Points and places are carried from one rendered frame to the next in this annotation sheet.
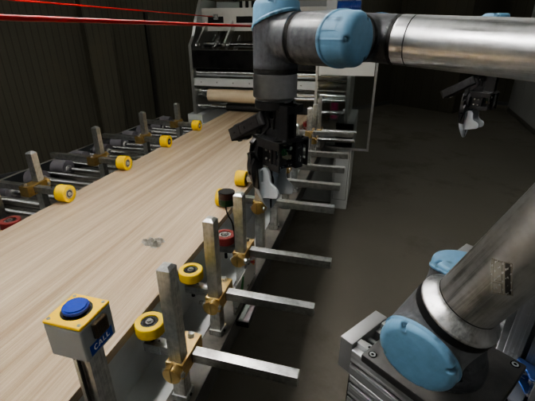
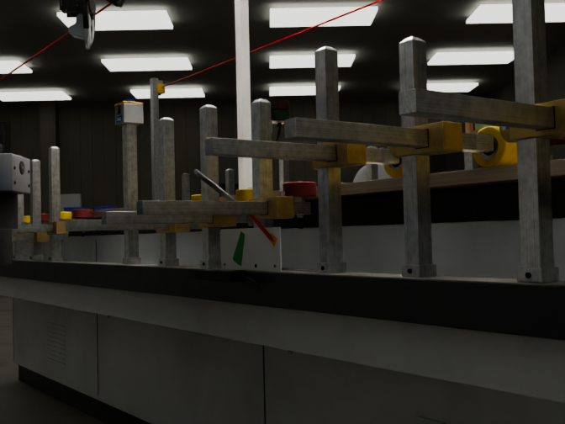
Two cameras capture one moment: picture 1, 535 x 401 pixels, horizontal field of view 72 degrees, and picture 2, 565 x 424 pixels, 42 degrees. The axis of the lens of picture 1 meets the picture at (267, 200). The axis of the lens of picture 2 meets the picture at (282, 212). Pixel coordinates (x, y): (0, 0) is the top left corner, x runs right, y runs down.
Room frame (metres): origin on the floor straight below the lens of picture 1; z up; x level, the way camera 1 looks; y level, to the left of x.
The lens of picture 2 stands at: (2.32, -1.23, 0.78)
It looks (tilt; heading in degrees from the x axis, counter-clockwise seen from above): 2 degrees up; 129
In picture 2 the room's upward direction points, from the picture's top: 1 degrees counter-clockwise
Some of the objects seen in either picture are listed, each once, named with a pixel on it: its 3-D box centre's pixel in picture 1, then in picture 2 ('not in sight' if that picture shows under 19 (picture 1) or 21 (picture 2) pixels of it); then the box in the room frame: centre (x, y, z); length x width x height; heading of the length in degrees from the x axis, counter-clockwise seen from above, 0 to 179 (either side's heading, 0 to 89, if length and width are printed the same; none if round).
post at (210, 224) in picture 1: (214, 285); (209, 194); (0.95, 0.17, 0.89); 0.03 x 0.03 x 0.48; 74
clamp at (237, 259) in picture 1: (242, 252); (269, 208); (1.22, 0.10, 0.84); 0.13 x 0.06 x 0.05; 164
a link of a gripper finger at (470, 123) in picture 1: (469, 124); not in sight; (1.18, -0.65, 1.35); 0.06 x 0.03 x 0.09; 40
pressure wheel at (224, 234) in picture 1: (225, 245); (299, 204); (1.26, 0.17, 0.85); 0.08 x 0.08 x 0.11
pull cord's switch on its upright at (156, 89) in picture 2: not in sight; (159, 164); (-1.22, 1.92, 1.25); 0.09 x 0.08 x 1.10; 164
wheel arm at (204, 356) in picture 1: (218, 360); (143, 225); (0.73, 0.13, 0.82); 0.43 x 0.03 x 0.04; 74
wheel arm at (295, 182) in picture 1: (288, 181); (406, 136); (1.70, -0.11, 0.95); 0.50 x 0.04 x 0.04; 74
